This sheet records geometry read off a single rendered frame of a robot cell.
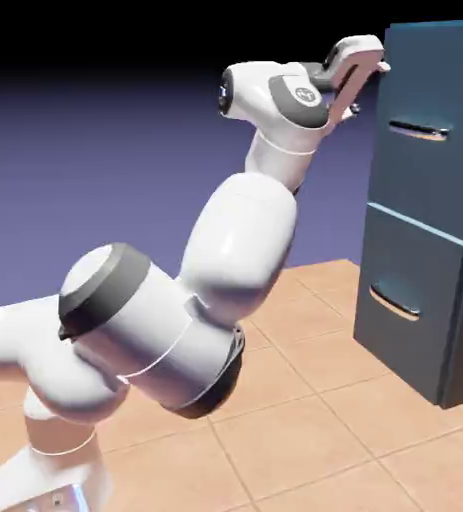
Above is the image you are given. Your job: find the tall blue drawer front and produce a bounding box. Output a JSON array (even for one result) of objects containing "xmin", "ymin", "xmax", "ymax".
[{"xmin": 367, "ymin": 21, "xmax": 463, "ymax": 244}]

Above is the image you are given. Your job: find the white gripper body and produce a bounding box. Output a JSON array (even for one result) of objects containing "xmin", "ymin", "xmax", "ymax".
[{"xmin": 327, "ymin": 50, "xmax": 385, "ymax": 127}]

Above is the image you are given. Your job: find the straight dark metal handle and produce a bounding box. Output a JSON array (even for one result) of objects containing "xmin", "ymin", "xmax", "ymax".
[{"xmin": 387, "ymin": 118, "xmax": 451, "ymax": 143}]

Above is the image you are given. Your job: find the short blue drawer front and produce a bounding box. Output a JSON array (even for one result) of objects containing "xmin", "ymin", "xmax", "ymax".
[{"xmin": 353, "ymin": 201, "xmax": 463, "ymax": 409}]

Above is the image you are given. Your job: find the blue cabinet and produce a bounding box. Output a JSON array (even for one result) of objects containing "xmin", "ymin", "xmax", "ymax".
[{"xmin": 353, "ymin": 18, "xmax": 463, "ymax": 410}]

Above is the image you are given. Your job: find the curved dark metal handle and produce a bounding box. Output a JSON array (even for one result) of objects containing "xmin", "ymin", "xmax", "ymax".
[{"xmin": 368, "ymin": 278, "xmax": 422, "ymax": 322}]

